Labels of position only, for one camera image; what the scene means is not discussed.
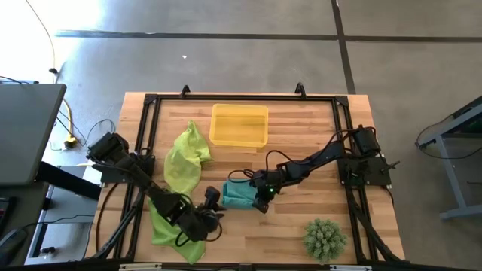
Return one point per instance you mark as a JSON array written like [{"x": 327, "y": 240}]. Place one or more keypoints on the black support beam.
[{"x": 68, "y": 180}]

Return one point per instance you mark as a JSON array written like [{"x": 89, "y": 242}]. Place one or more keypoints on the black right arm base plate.
[{"x": 373, "y": 175}]

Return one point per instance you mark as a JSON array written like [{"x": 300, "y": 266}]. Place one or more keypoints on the white bracket strip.
[
  {"x": 350, "y": 268},
  {"x": 139, "y": 267}
]

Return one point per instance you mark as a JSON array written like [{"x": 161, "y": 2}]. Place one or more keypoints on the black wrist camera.
[
  {"x": 212, "y": 196},
  {"x": 269, "y": 192}
]

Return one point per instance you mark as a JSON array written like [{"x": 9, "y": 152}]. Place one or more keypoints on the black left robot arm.
[{"x": 132, "y": 169}]

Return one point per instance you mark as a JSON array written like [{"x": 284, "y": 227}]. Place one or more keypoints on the yellow translucent plastic basket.
[{"x": 239, "y": 126}]

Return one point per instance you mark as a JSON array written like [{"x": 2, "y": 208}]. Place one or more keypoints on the teal microfiber towel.
[{"x": 237, "y": 193}]

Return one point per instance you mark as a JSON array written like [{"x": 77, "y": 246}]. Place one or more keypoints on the grey metal table frame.
[{"x": 450, "y": 177}]

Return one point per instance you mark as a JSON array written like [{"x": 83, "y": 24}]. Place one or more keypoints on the black aluminium table frame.
[{"x": 244, "y": 97}]

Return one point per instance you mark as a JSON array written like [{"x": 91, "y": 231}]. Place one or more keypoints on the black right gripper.
[{"x": 263, "y": 177}]

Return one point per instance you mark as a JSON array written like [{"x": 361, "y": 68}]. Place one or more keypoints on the dark grey desk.
[{"x": 22, "y": 211}]

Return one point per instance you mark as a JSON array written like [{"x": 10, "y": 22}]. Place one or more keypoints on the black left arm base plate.
[{"x": 111, "y": 177}]

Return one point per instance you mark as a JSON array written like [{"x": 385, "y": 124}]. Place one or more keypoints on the white cabinet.
[{"x": 64, "y": 233}]

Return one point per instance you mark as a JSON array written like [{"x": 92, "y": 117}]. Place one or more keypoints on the bright green microfiber towel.
[{"x": 160, "y": 235}]

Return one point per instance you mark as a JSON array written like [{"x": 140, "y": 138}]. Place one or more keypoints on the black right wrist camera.
[{"x": 269, "y": 192}]

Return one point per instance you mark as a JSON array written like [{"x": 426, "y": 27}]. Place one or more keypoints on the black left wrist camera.
[{"x": 212, "y": 196}]

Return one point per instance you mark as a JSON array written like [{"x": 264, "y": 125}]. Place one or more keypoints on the green artificial ball plant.
[{"x": 325, "y": 241}]

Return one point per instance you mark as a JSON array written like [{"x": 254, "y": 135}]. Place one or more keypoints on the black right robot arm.
[{"x": 320, "y": 158}]

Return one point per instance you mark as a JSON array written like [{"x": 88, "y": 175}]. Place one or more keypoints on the yellow-green microfiber towel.
[{"x": 184, "y": 162}]

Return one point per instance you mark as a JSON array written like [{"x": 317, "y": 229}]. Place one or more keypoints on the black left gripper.
[{"x": 203, "y": 224}]

